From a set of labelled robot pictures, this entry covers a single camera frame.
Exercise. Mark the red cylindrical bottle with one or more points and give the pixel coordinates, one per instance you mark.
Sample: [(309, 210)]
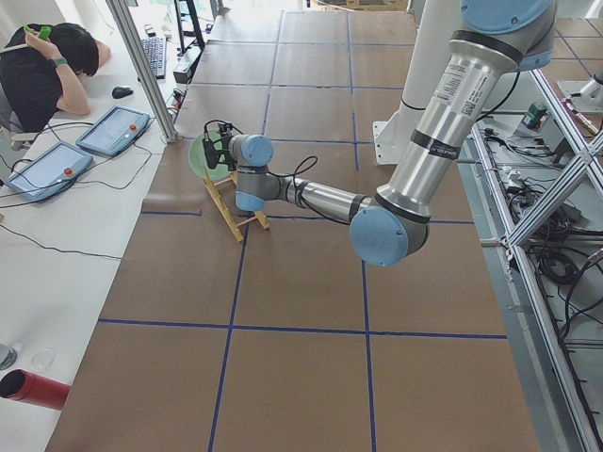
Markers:
[(34, 389)]

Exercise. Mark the person in black shirt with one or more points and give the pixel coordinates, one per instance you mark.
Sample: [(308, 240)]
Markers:
[(46, 76)]

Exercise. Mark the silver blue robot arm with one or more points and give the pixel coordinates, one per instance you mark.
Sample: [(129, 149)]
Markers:
[(462, 49)]

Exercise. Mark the aluminium frame post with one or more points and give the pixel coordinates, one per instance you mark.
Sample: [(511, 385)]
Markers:
[(127, 28)]

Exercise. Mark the far blue teach pendant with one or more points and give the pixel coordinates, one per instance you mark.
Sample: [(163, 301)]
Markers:
[(115, 131)]

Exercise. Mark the light green round plate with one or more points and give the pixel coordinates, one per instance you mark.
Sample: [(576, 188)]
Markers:
[(198, 163)]

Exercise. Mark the white camera mast pole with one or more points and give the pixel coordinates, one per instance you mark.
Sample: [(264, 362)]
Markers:
[(436, 21)]

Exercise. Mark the black keyboard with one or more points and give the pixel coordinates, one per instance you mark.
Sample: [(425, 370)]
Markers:
[(154, 48)]

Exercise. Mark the blue teach pendant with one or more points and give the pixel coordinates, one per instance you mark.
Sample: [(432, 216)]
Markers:
[(52, 171), (115, 131)]

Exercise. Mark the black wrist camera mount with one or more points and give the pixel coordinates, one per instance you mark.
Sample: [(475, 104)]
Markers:
[(225, 128)]

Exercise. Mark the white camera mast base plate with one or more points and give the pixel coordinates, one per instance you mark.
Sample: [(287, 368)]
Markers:
[(384, 138)]

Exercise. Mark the near blue teach pendant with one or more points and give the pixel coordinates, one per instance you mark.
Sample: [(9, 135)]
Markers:
[(52, 171)]

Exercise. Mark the aluminium truss frame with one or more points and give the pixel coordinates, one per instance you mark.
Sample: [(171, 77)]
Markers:
[(533, 171)]

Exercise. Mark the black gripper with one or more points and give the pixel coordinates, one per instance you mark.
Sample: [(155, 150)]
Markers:
[(226, 153)]

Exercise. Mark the black computer mouse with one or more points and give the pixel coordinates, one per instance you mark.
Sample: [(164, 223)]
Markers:
[(120, 92)]

